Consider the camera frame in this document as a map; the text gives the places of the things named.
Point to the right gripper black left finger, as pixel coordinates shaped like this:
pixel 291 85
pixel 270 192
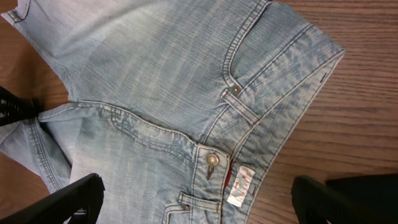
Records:
pixel 79 202

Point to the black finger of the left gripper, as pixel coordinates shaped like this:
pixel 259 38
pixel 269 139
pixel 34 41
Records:
pixel 15 109

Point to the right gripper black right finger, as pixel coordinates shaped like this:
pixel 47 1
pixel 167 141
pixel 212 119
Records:
pixel 363 199

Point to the light blue denim jeans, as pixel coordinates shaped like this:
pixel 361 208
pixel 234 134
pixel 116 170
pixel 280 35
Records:
pixel 180 106

